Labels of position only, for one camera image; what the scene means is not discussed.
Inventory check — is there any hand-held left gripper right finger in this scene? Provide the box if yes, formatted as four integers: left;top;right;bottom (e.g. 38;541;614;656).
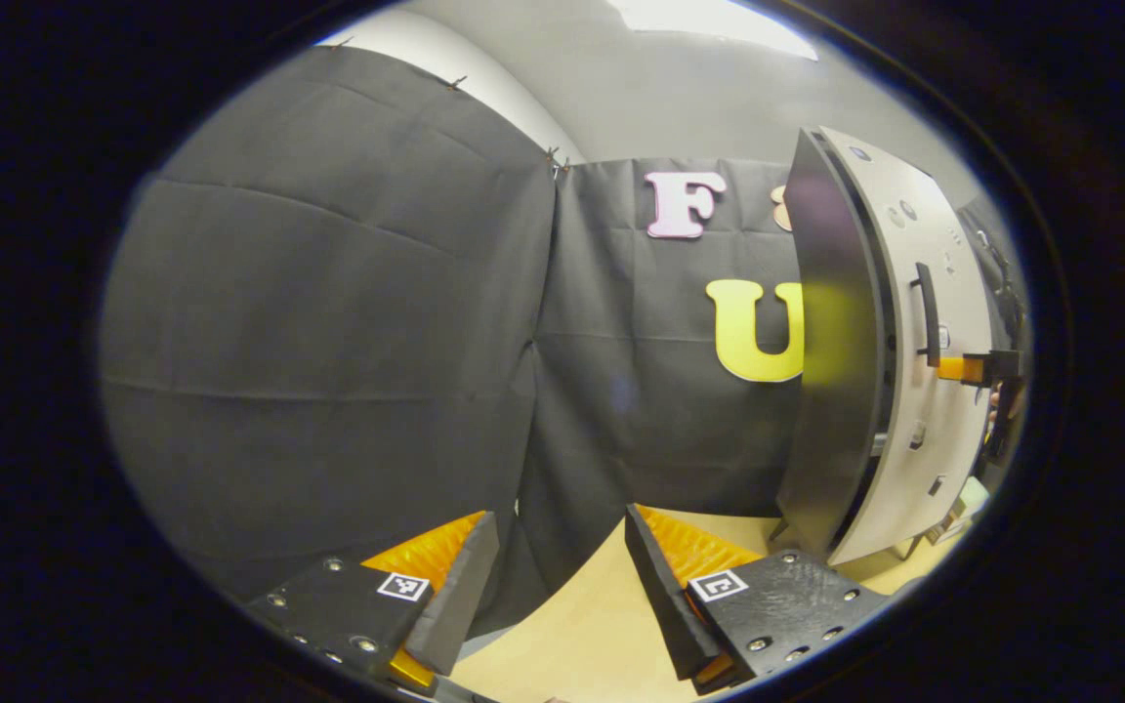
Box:
624;502;891;695

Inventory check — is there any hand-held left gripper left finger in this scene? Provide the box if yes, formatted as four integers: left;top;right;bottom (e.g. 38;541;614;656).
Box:
250;510;501;696

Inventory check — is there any light grey cabinet door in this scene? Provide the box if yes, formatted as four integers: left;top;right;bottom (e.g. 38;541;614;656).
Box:
821;127;998;567

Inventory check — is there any grey cabinet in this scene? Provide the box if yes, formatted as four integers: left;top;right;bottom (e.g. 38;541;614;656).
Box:
768;127;915;565

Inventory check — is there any black backdrop cloth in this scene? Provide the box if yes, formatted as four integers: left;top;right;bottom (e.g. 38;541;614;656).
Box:
99;44;1027;636

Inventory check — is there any large ceiling light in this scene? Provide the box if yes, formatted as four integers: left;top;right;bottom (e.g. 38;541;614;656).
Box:
611;0;817;62

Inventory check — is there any black door handle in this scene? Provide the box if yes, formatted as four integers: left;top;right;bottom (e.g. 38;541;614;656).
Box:
909;262;942;369

